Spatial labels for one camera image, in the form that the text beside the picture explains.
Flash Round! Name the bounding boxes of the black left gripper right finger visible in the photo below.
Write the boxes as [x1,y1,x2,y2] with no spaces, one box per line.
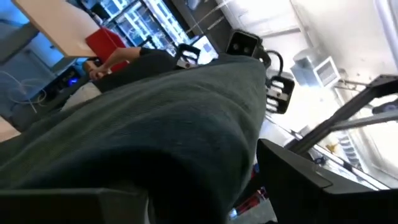
[256,139,398,224]

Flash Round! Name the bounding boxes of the pale wooden table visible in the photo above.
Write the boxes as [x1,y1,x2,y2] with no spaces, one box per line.
[11,0,101,59]

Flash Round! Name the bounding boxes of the white ceiling air unit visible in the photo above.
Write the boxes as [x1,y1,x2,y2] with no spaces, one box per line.
[290,49,341,88]

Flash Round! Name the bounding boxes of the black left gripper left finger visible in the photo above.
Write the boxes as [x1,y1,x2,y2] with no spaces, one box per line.
[0,186,150,224]

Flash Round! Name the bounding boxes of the grey metal table leg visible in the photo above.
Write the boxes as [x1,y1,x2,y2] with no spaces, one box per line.
[0,22,40,65]

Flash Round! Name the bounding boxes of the small red bin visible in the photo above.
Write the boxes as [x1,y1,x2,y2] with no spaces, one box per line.
[85,27,130,73]

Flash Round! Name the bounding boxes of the white cable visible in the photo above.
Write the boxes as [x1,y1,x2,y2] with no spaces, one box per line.
[0,70,47,113]

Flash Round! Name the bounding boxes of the dark blue denim jeans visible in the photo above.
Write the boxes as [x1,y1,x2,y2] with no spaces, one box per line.
[0,54,267,224]

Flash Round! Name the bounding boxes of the wall display screens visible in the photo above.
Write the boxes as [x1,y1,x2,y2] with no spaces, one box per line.
[99,0,200,57]

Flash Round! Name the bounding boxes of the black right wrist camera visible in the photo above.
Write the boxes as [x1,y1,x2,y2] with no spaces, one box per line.
[225,29,262,59]

